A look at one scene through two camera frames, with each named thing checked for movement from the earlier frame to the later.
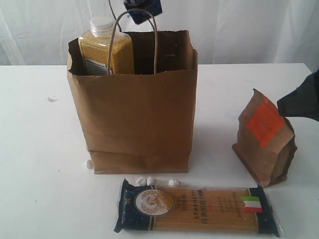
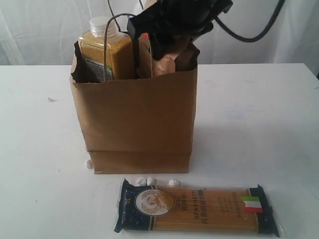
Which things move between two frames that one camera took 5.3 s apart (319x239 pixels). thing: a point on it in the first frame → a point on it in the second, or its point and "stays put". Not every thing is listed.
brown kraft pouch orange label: x=266 y=144 → x=185 y=59
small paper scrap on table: x=52 y=100 stays put
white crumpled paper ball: x=173 y=182 stays put
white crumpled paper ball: x=89 y=164 stays put
